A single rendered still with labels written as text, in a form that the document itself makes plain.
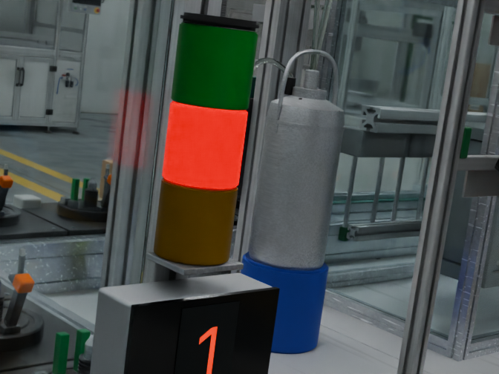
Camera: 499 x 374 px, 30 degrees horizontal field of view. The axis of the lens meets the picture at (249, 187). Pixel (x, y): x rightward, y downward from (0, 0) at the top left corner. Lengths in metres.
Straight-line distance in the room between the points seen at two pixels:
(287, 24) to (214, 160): 1.39
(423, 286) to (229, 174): 0.42
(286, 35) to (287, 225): 0.50
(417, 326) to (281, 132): 0.69
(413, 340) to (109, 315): 0.46
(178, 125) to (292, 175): 1.01
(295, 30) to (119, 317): 1.44
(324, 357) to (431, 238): 0.75
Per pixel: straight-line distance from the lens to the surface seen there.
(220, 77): 0.57
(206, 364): 0.62
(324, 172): 1.60
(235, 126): 0.58
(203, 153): 0.58
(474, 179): 1.01
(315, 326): 1.68
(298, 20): 1.97
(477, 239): 1.73
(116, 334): 0.58
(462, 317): 1.76
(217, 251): 0.59
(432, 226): 0.95
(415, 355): 0.98
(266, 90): 1.94
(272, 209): 1.60
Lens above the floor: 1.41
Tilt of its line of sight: 10 degrees down
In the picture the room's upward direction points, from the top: 7 degrees clockwise
